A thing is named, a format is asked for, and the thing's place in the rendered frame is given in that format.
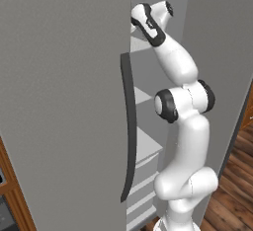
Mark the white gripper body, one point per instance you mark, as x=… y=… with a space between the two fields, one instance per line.
x=132 y=28

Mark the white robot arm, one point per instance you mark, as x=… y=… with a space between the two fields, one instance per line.
x=187 y=136

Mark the grey freezer door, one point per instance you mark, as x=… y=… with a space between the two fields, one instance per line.
x=220 y=54

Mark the grey fridge door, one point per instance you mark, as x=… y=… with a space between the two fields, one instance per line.
x=62 y=103

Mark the white freezer drawer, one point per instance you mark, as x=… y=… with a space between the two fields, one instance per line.
x=143 y=182

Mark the grey fridge interior with shelves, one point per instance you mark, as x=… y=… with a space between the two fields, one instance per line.
x=148 y=73

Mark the brown wooden cupboard run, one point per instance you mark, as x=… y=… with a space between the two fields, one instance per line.
x=247 y=110

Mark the brown wooden cabinet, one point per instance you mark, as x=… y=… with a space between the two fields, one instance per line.
x=18 y=202

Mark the dark grey appliance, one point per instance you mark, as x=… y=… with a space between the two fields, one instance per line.
x=6 y=216

